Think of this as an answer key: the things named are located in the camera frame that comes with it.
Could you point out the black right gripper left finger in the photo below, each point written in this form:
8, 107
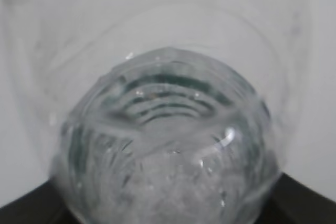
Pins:
43, 205

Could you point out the clear green-label water bottle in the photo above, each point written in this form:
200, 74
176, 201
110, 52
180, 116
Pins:
159, 111

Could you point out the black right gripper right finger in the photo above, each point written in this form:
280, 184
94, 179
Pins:
293, 202

